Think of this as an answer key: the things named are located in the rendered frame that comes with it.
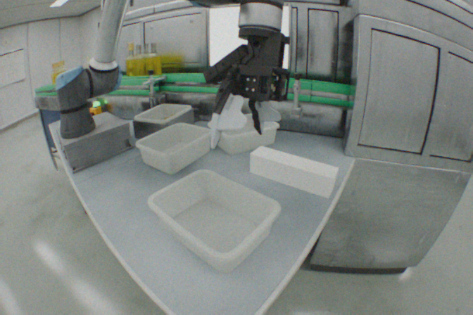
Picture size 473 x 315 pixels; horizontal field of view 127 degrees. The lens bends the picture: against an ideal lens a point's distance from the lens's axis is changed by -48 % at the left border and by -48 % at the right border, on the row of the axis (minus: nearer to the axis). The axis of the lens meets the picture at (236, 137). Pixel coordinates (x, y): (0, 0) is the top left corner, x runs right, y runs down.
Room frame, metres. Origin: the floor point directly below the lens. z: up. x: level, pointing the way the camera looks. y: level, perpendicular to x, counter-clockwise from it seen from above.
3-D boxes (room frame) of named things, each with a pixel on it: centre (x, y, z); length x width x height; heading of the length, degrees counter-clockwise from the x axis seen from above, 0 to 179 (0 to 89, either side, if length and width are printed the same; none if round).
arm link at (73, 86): (0.63, 0.58, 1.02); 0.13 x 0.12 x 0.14; 149
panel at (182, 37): (1.20, 0.17, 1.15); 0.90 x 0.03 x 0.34; 71
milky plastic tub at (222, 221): (0.32, 0.05, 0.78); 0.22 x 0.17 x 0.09; 51
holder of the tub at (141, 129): (0.89, 0.30, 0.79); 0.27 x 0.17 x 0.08; 161
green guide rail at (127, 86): (1.29, 1.24, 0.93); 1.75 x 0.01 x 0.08; 71
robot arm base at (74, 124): (0.62, 0.58, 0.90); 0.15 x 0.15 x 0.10
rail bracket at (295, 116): (0.79, -0.22, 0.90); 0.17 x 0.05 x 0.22; 161
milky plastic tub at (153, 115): (0.87, 0.31, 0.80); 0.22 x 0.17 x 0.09; 161
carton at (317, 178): (0.51, -0.15, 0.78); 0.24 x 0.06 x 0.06; 55
